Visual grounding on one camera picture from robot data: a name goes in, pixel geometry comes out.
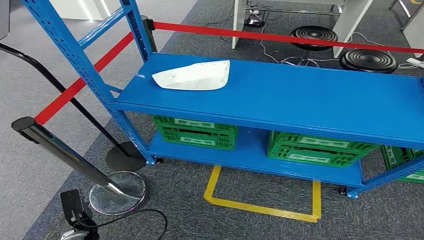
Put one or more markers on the black round stool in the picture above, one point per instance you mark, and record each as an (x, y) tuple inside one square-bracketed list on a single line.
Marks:
[(367, 61), (313, 31)]

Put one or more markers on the black power adapter box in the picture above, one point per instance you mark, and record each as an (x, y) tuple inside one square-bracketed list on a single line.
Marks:
[(253, 23)]

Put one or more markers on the grey metal-legged table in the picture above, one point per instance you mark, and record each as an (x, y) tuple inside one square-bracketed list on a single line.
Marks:
[(415, 33)]

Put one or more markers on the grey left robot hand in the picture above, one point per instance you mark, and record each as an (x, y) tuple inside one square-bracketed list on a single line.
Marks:
[(73, 205)]

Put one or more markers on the white power strip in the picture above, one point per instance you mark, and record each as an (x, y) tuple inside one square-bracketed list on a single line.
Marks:
[(415, 62)]

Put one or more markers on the white desk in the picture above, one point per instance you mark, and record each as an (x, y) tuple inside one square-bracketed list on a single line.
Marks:
[(348, 26)]

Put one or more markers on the blue metal shelf rack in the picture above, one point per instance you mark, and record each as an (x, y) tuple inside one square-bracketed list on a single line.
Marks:
[(265, 92)]

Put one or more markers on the chrome stanchion post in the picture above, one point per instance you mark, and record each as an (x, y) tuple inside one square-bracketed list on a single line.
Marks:
[(59, 149)]

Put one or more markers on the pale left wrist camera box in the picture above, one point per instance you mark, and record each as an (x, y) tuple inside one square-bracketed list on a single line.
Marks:
[(74, 236)]

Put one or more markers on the black curved pole stand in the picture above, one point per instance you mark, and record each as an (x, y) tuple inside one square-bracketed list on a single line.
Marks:
[(126, 159)]

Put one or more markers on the white plastic shell part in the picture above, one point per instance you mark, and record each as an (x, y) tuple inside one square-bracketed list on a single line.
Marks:
[(195, 78)]

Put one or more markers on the white counter with light strips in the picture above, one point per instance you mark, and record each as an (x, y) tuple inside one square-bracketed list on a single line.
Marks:
[(73, 8)]

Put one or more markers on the dark grey panel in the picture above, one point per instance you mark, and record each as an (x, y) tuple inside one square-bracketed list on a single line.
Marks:
[(4, 16)]

